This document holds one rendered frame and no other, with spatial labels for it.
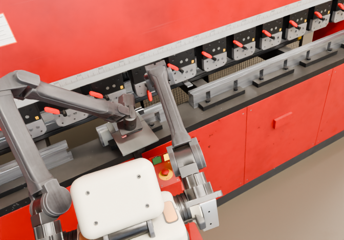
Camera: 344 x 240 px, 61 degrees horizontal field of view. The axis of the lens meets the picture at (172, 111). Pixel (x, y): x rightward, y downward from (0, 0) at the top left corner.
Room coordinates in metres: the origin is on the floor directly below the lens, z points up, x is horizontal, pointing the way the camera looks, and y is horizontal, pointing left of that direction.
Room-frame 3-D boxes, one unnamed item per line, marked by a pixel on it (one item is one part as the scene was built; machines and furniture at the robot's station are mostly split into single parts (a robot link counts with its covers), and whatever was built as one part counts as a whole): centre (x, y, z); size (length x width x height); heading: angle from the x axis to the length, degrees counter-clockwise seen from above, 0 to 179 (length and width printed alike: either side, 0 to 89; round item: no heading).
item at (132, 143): (1.11, 0.21, 1.00); 0.26 x 0.18 x 0.01; 23
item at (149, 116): (1.27, 0.22, 0.92); 0.39 x 0.06 x 0.10; 113
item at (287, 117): (1.49, -0.74, 0.59); 0.15 x 0.02 x 0.07; 113
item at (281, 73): (1.58, -0.68, 0.89); 0.30 x 0.05 x 0.03; 113
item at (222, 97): (1.42, -0.31, 0.89); 0.30 x 0.05 x 0.03; 113
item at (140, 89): (1.31, 0.11, 1.18); 0.15 x 0.09 x 0.17; 113
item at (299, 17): (1.69, -0.81, 1.18); 0.15 x 0.09 x 0.17; 113
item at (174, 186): (1.02, 0.04, 0.75); 0.20 x 0.16 x 0.18; 106
